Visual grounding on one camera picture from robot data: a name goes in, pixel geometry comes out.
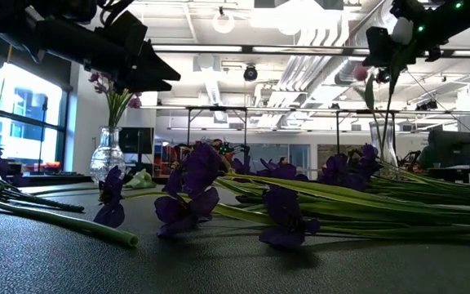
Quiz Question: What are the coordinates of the silver ventilation duct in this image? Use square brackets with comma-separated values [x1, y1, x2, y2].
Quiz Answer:
[332, 0, 407, 87]

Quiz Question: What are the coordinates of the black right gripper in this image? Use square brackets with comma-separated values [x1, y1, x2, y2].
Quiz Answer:
[362, 0, 448, 67]

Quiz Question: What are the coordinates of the slim clear glass vase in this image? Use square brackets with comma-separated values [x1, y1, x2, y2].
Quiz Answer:
[368, 119, 398, 169]

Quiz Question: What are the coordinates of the round clear glass vase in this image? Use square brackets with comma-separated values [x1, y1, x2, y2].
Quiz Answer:
[89, 126, 127, 184]

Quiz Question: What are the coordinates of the black ceiling camera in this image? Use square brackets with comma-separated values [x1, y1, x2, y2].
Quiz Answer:
[242, 64, 259, 83]

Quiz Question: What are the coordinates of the round white pendant lamp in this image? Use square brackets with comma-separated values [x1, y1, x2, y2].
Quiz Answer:
[211, 7, 237, 35]

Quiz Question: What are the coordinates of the dark desk monitor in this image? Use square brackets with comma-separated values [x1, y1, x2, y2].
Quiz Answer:
[428, 129, 470, 167]

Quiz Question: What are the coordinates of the black ceiling spotlight cluster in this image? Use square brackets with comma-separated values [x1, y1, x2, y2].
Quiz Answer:
[375, 68, 392, 85]

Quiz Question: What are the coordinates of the black monitor on stand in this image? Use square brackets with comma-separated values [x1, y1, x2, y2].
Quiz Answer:
[118, 127, 155, 164]

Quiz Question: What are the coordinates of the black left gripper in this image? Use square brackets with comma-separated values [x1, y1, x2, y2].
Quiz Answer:
[26, 11, 181, 93]

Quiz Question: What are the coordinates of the black frame workstation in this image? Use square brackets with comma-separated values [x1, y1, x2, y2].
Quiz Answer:
[140, 105, 470, 158]

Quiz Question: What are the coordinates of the overhead light strip crossbar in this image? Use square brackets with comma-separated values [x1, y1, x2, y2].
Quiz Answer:
[152, 43, 470, 58]

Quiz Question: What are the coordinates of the large window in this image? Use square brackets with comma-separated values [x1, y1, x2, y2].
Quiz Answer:
[0, 60, 68, 175]

